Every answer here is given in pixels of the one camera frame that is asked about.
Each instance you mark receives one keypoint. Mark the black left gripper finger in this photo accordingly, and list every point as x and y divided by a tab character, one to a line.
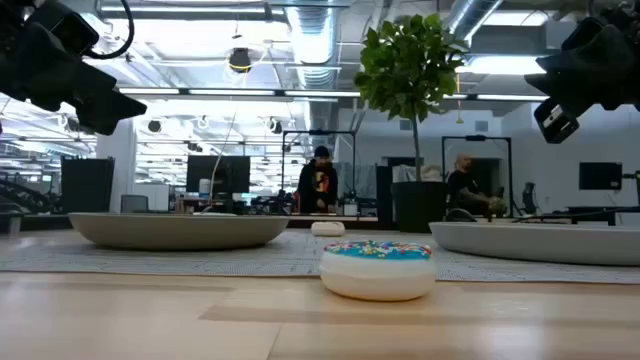
110	112
82	82

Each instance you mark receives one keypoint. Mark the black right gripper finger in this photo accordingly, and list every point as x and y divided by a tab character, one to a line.
575	75
556	122

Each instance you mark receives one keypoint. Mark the small blue sprinkled donut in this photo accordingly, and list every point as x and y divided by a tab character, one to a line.
377	275

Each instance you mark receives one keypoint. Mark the small green donut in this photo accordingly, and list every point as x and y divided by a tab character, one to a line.
327	230

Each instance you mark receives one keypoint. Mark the white pillar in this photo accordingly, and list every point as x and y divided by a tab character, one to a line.
117	165

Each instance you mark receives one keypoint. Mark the ceiling light strip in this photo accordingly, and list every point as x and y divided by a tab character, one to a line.
500	97
230	92

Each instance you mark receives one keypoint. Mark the black upright panel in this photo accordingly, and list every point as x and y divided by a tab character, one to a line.
87	185

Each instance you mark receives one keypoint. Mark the black office chair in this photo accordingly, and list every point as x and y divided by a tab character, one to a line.
529	195

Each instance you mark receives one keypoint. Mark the grey chair back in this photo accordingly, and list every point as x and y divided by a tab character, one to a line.
134	204

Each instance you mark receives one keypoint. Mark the black desk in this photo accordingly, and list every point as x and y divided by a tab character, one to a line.
600	212

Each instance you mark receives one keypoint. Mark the small green desk plant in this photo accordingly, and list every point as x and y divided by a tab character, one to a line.
497	206

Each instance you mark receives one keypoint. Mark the person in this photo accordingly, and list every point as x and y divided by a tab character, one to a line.
462	190
317	185

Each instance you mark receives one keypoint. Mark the black stair railing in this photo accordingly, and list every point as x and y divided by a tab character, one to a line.
25	197

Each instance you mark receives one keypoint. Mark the white bottle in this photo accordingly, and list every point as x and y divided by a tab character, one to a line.
204	187

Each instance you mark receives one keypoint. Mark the grey flat plate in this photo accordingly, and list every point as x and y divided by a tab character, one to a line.
540	245

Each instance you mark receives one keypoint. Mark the black rounded object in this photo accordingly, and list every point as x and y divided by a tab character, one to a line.
460	216

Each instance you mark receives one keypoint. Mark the olive beige shallow bowl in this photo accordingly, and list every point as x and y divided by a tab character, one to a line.
175	232

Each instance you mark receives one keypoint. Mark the black ceiling speaker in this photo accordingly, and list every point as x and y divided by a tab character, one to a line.
240	59

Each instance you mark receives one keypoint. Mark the black desk monitor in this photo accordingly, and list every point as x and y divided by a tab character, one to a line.
237	175

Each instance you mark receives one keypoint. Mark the green leafy plant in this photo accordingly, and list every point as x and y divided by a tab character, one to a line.
410	65

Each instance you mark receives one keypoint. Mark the black plant pot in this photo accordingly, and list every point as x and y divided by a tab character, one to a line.
419	207

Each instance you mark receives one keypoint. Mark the grey woven placemat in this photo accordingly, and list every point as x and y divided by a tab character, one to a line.
250	260

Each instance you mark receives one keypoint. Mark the white cup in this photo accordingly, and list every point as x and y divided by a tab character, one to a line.
351	209

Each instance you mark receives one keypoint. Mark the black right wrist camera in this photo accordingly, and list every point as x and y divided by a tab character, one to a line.
582	35

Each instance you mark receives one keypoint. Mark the black wall monitor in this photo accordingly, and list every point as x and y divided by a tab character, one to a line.
600	176

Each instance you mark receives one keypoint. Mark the black rig frame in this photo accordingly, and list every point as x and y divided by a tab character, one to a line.
320	132
475	137

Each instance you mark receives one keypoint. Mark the silver ventilation duct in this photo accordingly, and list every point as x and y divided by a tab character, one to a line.
312	35
470	15

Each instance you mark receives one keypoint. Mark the black metal table frame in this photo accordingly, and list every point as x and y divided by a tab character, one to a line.
45	223

